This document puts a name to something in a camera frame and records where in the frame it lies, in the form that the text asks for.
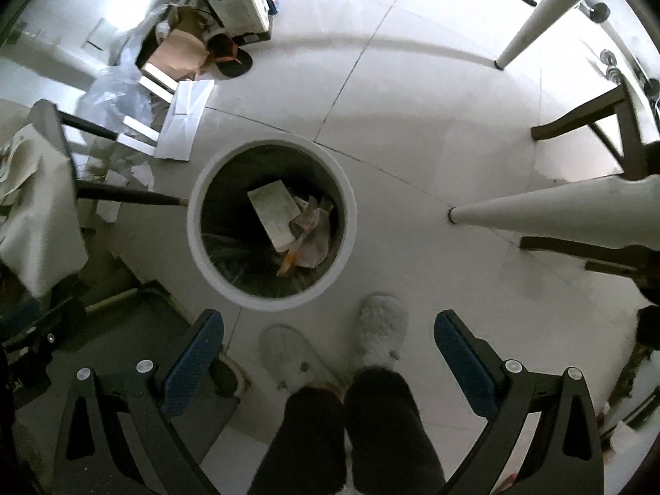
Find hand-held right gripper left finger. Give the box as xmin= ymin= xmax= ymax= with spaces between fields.
xmin=54 ymin=309 xmax=226 ymax=495

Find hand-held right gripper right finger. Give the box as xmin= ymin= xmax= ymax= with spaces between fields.
xmin=434 ymin=310 xmax=605 ymax=495

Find round white trash bin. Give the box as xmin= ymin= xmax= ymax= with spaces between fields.
xmin=186 ymin=137 xmax=358 ymax=312

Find white fluffy slipper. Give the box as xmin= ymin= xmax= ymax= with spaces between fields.
xmin=260 ymin=324 xmax=345 ymax=399
xmin=357 ymin=295 xmax=410 ymax=372

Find person's black trouser leg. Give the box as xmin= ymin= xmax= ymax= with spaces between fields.
xmin=343 ymin=366 xmax=445 ymax=495
xmin=247 ymin=384 xmax=356 ymax=495

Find crumpled clear plastic wrapper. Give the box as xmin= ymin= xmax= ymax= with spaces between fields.
xmin=277 ymin=196 xmax=333 ymax=278

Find white paper sheet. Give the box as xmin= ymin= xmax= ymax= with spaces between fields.
xmin=247 ymin=181 xmax=302 ymax=251

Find white tapered table leg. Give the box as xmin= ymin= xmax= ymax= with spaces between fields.
xmin=494 ymin=0 xmax=606 ymax=71
xmin=447 ymin=173 xmax=660 ymax=231

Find black chair with beige cloth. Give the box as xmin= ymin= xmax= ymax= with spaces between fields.
xmin=0 ymin=99 xmax=187 ymax=300

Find clear plastic bag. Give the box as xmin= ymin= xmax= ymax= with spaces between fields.
xmin=76 ymin=44 xmax=156 ymax=137

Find dark wooden chair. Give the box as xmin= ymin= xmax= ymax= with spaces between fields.
xmin=519 ymin=75 xmax=660 ymax=290

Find black and orange cap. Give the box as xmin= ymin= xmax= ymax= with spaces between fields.
xmin=209 ymin=33 xmax=253 ymax=78

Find brown cardboard piece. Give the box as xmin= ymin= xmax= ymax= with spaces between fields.
xmin=149 ymin=4 xmax=212 ymax=79

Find white appliance box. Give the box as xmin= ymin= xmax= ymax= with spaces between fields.
xmin=211 ymin=0 xmax=274 ymax=43

